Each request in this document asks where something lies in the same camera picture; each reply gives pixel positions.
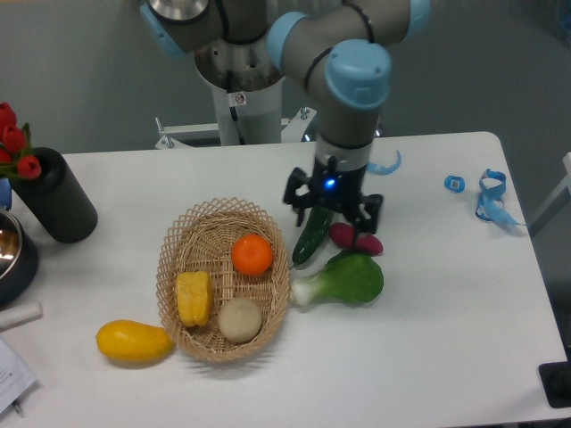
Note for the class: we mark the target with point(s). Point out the purple sweet potato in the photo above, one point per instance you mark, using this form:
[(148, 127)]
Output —
[(340, 234)]

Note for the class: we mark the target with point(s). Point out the small blue tape roll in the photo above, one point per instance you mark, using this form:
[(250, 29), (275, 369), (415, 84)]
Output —
[(454, 184)]

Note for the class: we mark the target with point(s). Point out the white paper sheet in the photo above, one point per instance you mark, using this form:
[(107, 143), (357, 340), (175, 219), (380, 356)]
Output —
[(16, 376)]

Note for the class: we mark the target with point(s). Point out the red tulip flowers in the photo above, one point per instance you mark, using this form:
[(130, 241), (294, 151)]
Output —
[(18, 160)]

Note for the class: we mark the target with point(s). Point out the crumpled blue tape strip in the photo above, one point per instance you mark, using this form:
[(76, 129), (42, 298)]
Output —
[(489, 204)]

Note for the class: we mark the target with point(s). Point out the green bok choy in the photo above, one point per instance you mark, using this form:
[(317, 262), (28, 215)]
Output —
[(350, 277)]

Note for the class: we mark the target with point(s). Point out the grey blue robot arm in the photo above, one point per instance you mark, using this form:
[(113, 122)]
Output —
[(339, 59)]

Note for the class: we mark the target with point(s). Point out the black device at edge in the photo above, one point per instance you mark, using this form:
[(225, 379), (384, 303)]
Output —
[(556, 383)]

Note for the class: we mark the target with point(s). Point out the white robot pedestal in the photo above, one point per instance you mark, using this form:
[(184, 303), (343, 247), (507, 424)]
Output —
[(246, 89)]

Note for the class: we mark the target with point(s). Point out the yellow bell pepper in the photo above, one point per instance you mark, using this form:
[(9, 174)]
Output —
[(194, 298)]

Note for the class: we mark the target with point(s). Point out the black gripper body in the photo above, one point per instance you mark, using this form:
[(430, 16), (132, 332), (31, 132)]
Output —
[(337, 188)]

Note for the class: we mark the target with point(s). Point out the dark metal bowl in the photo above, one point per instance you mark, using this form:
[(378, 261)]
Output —
[(19, 259)]

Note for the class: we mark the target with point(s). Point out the white paper roll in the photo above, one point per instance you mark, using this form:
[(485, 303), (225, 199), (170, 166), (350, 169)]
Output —
[(20, 315)]

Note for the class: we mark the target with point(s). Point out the dark green cucumber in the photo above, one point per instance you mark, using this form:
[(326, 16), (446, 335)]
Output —
[(313, 235)]

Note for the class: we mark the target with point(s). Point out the black cylindrical vase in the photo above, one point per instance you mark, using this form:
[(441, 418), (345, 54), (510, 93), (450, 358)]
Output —
[(57, 199)]

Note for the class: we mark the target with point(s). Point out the beige round potato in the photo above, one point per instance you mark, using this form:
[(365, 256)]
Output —
[(239, 320)]

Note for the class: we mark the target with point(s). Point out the woven wicker basket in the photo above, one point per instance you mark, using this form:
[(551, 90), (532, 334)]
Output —
[(201, 240)]

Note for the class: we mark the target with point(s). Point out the yellow squash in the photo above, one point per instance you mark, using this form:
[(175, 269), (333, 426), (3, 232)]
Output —
[(131, 341)]

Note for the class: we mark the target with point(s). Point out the orange fruit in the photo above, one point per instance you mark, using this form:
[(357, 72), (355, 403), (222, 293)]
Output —
[(252, 255)]

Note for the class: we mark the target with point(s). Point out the blue object at left edge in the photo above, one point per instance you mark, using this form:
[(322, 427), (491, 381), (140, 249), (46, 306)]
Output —
[(5, 194)]

